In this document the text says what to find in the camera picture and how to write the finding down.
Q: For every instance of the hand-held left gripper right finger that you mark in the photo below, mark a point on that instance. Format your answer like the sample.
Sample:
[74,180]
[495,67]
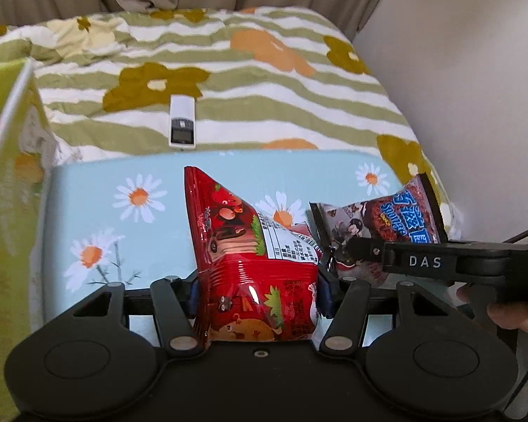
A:
[326,296]

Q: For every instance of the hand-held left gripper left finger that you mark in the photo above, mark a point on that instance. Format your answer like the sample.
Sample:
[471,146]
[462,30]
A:
[194,299]

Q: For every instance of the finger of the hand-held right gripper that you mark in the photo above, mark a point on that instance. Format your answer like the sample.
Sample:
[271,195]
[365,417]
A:
[418,261]

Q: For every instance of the red cartoon snack bag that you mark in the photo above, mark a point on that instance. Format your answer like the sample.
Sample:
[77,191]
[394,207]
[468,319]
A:
[246,281]

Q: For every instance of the green cardboard box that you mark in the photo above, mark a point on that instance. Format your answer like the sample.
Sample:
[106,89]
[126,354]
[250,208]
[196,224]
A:
[9,184]

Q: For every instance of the person's right hand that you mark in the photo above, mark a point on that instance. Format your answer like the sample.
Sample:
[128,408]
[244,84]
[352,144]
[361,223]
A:
[519,316]

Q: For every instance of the light blue daisy lap table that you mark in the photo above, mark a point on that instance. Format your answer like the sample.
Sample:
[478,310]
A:
[114,237]

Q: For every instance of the white remote control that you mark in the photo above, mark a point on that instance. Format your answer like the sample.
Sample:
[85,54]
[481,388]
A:
[182,118]

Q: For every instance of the green striped floral blanket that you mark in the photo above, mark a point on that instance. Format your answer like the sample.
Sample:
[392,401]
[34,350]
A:
[268,88]

